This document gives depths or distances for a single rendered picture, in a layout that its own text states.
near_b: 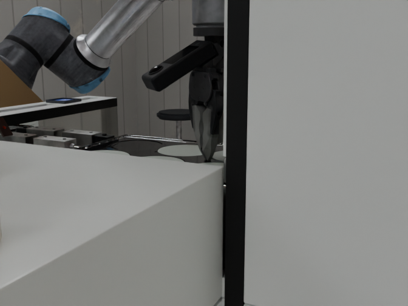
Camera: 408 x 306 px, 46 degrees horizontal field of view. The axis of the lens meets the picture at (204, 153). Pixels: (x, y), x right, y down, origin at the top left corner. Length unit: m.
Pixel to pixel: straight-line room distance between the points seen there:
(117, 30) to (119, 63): 3.16
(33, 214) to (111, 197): 0.06
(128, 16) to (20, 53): 0.30
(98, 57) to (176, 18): 2.86
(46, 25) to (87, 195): 1.03
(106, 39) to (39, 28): 0.18
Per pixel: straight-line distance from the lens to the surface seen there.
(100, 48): 1.36
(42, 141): 0.99
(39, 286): 0.29
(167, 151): 0.87
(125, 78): 4.52
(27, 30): 1.39
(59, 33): 1.41
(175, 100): 4.24
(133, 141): 0.97
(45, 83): 4.05
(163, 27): 4.32
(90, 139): 1.01
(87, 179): 0.45
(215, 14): 0.75
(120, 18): 1.31
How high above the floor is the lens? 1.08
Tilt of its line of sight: 13 degrees down
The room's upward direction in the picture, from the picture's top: straight up
